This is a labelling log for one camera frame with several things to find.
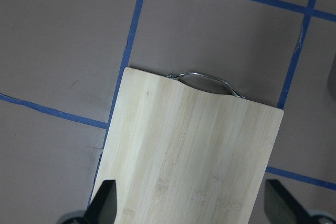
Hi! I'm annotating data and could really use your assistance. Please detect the wooden cutting board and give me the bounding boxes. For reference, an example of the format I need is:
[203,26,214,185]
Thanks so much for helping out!
[94,67,283,223]

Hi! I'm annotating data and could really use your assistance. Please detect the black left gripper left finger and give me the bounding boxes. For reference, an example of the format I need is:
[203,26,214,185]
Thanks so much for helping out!
[61,180,117,224]

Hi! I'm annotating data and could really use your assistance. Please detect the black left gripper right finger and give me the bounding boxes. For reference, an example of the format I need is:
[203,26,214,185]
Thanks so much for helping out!
[264,179,335,224]

